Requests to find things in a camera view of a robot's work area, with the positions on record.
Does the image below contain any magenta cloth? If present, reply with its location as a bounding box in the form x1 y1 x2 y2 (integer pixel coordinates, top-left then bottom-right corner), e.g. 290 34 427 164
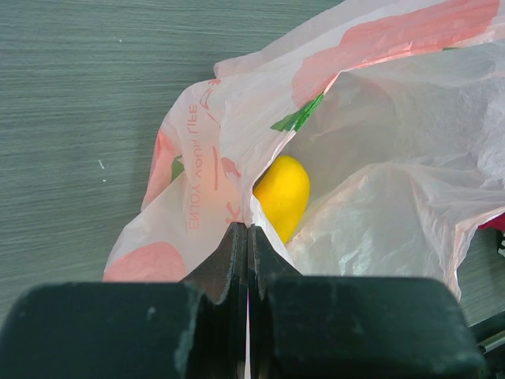
478 213 505 232

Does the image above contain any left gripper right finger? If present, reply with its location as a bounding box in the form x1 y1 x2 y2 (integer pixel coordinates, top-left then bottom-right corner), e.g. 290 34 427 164
248 227 484 378

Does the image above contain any pink plastic bag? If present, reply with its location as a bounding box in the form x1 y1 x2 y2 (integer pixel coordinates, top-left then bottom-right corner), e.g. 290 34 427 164
103 1 504 295

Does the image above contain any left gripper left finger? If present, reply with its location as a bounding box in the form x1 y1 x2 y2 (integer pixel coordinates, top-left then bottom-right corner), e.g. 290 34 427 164
1 223 247 378

